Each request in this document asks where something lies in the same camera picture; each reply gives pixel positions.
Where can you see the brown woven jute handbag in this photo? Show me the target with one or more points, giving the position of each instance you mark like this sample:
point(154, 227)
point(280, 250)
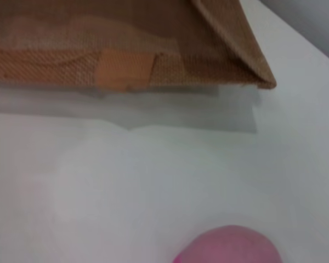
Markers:
point(126, 41)

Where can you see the pink peach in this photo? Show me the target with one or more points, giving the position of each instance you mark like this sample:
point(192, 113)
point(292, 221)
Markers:
point(230, 246)

